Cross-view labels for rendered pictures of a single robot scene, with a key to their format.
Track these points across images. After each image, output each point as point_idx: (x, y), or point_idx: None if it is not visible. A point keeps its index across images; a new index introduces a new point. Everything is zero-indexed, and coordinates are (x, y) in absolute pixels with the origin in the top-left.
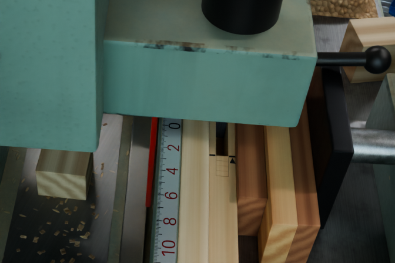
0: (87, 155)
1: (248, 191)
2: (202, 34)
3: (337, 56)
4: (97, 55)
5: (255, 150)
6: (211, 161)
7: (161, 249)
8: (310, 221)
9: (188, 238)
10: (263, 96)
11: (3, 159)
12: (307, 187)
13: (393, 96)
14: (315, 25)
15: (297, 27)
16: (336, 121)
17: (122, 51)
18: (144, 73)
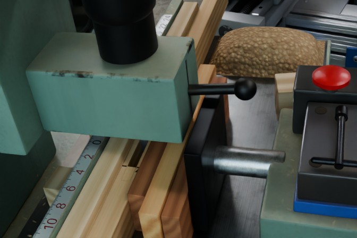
0: None
1: (135, 190)
2: (94, 66)
3: (211, 85)
4: (0, 75)
5: (155, 162)
6: (122, 170)
7: (44, 224)
8: (172, 213)
9: (72, 220)
10: (146, 115)
11: (29, 181)
12: (180, 189)
13: (279, 125)
14: (265, 84)
15: (168, 60)
16: (196, 133)
17: (39, 79)
18: (59, 96)
